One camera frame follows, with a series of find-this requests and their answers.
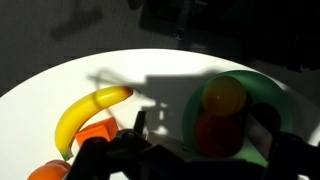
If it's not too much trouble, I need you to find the yellow orange toy apple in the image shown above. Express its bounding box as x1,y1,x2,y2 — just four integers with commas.
201,75,248,118

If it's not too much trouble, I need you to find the orange toy fruit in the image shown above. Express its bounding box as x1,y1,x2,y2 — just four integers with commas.
27,159,73,180

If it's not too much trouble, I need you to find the yellow toy banana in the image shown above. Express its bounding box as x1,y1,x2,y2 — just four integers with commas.
54,85,134,162

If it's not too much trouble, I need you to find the orange cube block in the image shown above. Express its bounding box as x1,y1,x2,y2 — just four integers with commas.
74,116,120,148

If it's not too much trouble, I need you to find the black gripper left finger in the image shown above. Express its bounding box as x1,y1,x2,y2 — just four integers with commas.
133,110,148,136

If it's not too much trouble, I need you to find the green plastic bowl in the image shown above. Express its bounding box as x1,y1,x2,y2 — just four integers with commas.
181,69,294,168

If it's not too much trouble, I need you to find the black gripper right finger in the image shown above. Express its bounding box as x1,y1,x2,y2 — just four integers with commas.
245,111,284,162

